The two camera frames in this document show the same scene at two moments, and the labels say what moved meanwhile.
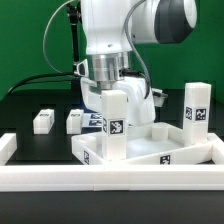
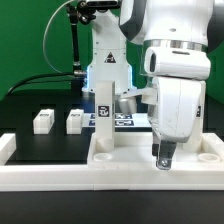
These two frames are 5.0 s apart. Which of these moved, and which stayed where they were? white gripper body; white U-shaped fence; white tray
Moved: white tray; white gripper body
Stayed: white U-shaped fence
